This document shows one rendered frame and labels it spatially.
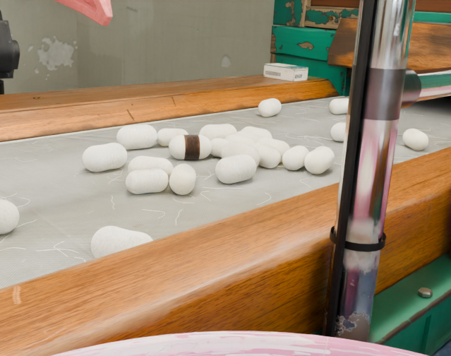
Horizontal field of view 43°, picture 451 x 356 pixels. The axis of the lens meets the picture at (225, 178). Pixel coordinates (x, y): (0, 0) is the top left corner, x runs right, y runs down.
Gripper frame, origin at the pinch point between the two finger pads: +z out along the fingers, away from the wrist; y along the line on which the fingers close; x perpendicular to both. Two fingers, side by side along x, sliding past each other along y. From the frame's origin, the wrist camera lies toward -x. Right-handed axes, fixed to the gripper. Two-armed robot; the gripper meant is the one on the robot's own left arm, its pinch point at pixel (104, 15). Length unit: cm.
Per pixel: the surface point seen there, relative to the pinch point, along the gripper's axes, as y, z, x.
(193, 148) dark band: -0.5, 17.4, -1.3
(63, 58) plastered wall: 110, -133, 151
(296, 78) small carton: 36.2, 2.7, 9.0
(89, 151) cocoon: -9.4, 15.4, -0.4
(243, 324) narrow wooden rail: -16.1, 34.0, -13.9
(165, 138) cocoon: 0.6, 13.8, 2.2
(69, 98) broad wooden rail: -0.4, 1.1, 11.0
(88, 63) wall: 117, -125, 146
